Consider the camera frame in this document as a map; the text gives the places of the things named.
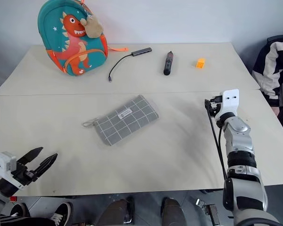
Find person in black white jacket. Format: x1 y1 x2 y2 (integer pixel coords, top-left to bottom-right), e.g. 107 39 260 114
251 34 283 132

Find black trousers white stripes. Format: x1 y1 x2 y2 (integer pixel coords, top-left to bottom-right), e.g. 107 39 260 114
0 214 62 226

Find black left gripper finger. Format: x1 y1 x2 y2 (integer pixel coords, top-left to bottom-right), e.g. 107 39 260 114
17 147 43 167
34 153 58 181

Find grey checked pencil pouch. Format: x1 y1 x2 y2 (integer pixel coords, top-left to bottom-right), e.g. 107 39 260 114
82 94 160 147

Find black marker pen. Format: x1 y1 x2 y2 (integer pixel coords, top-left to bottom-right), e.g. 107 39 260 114
163 51 175 76

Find small orange block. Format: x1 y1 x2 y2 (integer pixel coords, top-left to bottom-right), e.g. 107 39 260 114
194 58 206 69

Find dark rounded shape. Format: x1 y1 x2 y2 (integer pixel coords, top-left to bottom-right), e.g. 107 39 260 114
161 197 187 226
100 198 135 226

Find beige plush toy pendant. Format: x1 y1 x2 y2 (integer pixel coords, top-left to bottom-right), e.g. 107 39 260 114
82 14 104 39

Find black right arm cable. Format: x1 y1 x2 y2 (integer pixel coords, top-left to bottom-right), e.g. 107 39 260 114
204 100 229 182

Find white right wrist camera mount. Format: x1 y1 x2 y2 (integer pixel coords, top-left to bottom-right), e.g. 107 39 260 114
214 89 240 121

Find metal caster wheel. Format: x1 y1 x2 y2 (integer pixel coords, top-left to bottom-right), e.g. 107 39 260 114
195 198 219 226

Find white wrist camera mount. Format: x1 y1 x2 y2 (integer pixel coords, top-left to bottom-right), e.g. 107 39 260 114
214 89 240 121
0 152 24 189

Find teal dinosaur backpack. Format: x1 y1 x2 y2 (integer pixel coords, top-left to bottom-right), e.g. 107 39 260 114
37 0 129 77

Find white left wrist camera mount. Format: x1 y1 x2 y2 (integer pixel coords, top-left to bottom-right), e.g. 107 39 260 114
0 152 24 189

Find grey USB hub with cable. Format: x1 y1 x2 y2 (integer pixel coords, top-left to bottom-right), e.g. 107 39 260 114
108 47 153 83

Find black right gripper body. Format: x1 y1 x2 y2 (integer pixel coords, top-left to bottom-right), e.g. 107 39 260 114
204 95 224 118

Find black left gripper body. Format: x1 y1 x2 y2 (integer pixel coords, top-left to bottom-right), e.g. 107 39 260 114
10 159 42 188

